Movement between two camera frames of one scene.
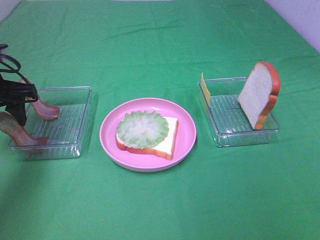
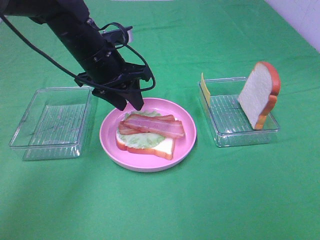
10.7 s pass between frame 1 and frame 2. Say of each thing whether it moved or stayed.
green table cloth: stayed
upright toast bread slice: stayed
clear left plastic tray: stayed
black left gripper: moved
